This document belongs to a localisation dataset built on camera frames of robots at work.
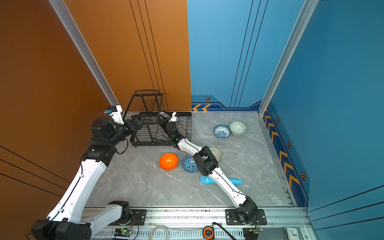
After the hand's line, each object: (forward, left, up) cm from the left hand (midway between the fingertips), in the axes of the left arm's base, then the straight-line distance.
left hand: (141, 116), depth 71 cm
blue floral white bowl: (+16, -45, -32) cm, 57 cm away
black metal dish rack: (+4, +1, -20) cm, 21 cm away
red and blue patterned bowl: (+22, -3, -21) cm, 31 cm away
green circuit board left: (-43, +8, -35) cm, 56 cm away
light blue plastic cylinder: (-19, -32, -30) cm, 48 cm away
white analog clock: (-43, -71, -31) cm, 88 cm away
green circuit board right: (-42, -55, -32) cm, 76 cm away
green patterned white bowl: (+20, -56, -32) cm, 68 cm away
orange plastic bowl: (-8, -10, -31) cm, 34 cm away
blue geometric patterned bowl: (-9, -22, -33) cm, 41 cm away
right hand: (+20, +1, -21) cm, 29 cm away
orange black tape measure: (-42, -30, -31) cm, 61 cm away
